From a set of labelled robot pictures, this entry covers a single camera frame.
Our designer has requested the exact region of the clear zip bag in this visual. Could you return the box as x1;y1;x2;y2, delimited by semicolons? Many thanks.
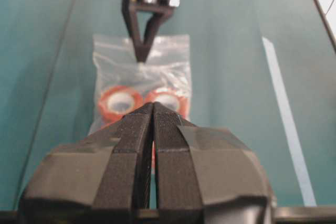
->
89;34;192;134

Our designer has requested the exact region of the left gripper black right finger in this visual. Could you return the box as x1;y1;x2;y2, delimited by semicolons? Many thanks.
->
153;103;276;223

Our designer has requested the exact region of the orange tape roll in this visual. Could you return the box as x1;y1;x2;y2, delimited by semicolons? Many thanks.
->
98;86;143;123
144;88;190;119

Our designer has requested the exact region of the light blue tape strip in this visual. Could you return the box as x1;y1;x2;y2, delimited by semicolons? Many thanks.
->
262;37;317;207

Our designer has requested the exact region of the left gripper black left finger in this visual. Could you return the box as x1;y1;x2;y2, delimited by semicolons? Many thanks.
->
18;103;153;223

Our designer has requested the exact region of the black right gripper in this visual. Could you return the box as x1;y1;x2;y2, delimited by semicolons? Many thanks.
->
122;0;181;62

